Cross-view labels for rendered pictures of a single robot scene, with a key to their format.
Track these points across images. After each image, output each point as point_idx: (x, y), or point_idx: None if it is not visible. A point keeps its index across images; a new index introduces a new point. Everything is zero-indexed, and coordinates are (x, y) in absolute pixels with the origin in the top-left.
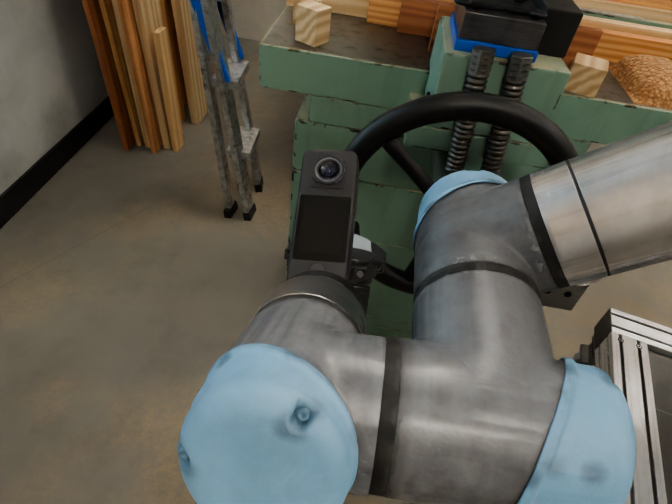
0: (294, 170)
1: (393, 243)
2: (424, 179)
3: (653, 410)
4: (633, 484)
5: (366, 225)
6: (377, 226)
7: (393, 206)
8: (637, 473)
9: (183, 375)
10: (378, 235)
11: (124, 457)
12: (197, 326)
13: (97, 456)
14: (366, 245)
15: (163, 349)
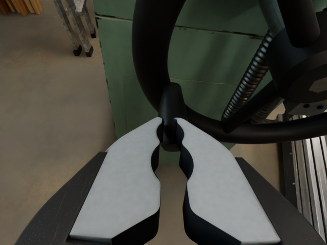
0: (97, 16)
1: (191, 78)
2: (309, 6)
3: (326, 153)
4: (321, 199)
5: (170, 65)
6: (179, 66)
7: (194, 47)
8: (322, 192)
9: (62, 157)
10: (180, 73)
11: (32, 212)
12: (66, 126)
13: (15, 214)
14: (239, 186)
15: (47, 143)
